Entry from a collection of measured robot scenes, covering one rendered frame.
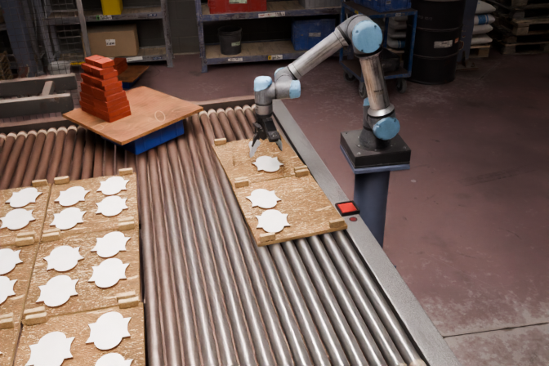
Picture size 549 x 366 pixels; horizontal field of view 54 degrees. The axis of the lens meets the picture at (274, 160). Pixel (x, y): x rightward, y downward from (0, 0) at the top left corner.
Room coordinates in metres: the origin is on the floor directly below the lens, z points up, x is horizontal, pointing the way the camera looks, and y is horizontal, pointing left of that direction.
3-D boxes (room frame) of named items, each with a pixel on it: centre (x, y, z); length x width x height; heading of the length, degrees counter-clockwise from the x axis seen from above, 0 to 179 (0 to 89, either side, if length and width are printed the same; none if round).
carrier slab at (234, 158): (2.19, 0.07, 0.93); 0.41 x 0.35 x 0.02; 18
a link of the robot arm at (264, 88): (2.13, 0.04, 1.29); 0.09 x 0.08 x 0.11; 95
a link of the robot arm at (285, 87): (2.16, -0.06, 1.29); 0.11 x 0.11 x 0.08; 5
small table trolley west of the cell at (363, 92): (5.49, -1.06, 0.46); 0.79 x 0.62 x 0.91; 8
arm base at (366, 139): (2.31, -0.48, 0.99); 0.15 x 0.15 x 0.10
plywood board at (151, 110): (2.53, 0.71, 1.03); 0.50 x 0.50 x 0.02; 49
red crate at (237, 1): (6.38, 0.40, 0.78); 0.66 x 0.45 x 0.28; 98
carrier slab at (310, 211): (1.79, -0.04, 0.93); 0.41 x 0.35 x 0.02; 16
